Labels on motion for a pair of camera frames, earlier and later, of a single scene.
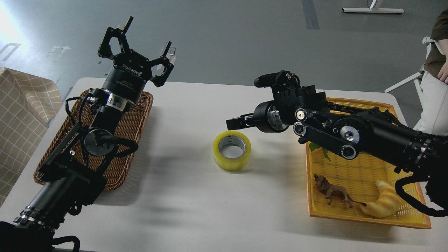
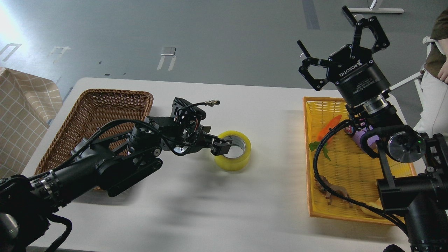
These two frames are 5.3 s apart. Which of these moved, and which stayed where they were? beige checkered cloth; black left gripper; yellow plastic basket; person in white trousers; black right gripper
Moved: black right gripper; black left gripper
Stayed: yellow plastic basket; person in white trousers; beige checkered cloth
